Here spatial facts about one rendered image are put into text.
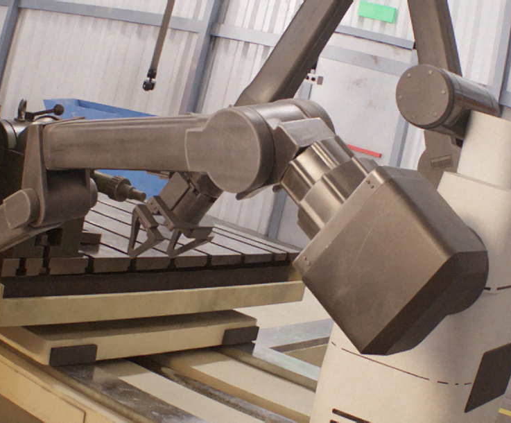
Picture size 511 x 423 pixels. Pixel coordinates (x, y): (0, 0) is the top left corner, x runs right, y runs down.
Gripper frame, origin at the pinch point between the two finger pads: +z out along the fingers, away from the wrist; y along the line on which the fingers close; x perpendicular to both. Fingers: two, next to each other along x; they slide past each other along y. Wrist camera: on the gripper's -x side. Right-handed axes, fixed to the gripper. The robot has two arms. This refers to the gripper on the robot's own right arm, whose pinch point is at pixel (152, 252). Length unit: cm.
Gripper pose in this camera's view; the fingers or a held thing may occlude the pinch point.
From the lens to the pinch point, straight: 160.4
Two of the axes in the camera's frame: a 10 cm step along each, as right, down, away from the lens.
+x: 5.7, 7.1, -4.2
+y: -5.8, -0.2, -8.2
